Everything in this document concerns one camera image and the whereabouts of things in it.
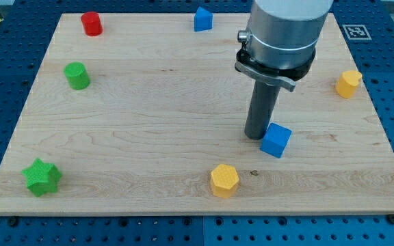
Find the green cylinder block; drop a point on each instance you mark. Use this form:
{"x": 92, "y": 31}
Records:
{"x": 76, "y": 75}

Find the blue triangular prism block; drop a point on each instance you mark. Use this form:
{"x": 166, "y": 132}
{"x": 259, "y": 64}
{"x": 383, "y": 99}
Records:
{"x": 203, "y": 20}

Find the white fiducial marker tag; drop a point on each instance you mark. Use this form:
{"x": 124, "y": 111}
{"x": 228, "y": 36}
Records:
{"x": 356, "y": 32}

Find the red cylinder block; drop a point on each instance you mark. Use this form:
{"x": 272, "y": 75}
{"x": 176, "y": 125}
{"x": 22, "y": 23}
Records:
{"x": 91, "y": 23}

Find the green star block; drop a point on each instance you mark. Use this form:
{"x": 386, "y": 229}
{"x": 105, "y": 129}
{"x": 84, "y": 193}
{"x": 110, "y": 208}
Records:
{"x": 41, "y": 177}

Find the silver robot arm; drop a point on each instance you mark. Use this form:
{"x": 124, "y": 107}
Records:
{"x": 282, "y": 34}

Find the yellow hexagon block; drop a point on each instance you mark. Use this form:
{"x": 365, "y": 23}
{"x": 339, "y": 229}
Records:
{"x": 224, "y": 181}

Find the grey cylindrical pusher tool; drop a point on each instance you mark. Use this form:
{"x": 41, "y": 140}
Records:
{"x": 260, "y": 110}

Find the blue cube block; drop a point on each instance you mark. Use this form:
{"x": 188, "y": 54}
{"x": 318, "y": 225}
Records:
{"x": 275, "y": 140}

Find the black clamp with lever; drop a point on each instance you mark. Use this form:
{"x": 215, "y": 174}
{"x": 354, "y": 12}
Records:
{"x": 285, "y": 78}

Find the wooden board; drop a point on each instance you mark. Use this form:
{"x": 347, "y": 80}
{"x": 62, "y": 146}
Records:
{"x": 165, "y": 106}

